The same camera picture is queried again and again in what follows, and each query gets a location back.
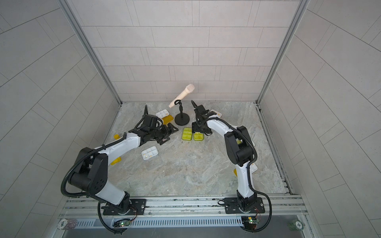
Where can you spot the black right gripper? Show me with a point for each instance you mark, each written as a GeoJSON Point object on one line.
{"type": "Point", "coordinates": [196, 127]}

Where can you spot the green pillbox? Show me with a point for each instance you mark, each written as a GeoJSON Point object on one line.
{"type": "Point", "coordinates": [198, 136]}
{"type": "Point", "coordinates": [187, 134]}

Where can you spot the left green circuit board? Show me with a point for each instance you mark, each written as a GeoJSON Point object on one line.
{"type": "Point", "coordinates": [122, 223]}

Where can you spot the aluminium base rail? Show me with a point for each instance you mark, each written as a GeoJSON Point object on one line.
{"type": "Point", "coordinates": [192, 206]}

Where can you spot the clear pillbox white tray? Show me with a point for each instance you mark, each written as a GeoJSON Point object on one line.
{"type": "Point", "coordinates": [151, 157]}

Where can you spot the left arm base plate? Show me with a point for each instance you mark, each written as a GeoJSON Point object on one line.
{"type": "Point", "coordinates": [127, 207]}

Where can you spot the round marker disc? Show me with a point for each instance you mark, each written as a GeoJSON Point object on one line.
{"type": "Point", "coordinates": [63, 224]}
{"type": "Point", "coordinates": [296, 225]}

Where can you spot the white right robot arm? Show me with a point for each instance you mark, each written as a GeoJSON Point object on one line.
{"type": "Point", "coordinates": [241, 152]}

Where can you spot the right green circuit board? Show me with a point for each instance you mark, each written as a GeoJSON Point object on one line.
{"type": "Point", "coordinates": [249, 222]}

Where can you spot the green circuit board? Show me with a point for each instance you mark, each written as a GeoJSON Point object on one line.
{"type": "Point", "coordinates": [122, 223]}
{"type": "Point", "coordinates": [249, 222]}

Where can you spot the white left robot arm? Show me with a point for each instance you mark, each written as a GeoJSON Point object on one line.
{"type": "Point", "coordinates": [89, 174]}

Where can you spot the left round marker disc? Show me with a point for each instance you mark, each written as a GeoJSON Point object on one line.
{"type": "Point", "coordinates": [63, 224]}

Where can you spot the right round marker disc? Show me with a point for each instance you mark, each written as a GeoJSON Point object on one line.
{"type": "Point", "coordinates": [296, 225]}

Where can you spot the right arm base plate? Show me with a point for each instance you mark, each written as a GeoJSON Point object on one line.
{"type": "Point", "coordinates": [238, 205]}

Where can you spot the black microphone stand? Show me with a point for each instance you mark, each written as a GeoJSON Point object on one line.
{"type": "Point", "coordinates": [182, 118]}

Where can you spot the beige microphone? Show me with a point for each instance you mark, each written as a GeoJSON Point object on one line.
{"type": "Point", "coordinates": [188, 89]}

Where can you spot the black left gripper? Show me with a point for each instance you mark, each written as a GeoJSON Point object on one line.
{"type": "Point", "coordinates": [170, 125]}

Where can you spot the yellow pillbox left edge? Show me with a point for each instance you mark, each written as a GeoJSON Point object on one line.
{"type": "Point", "coordinates": [116, 161]}

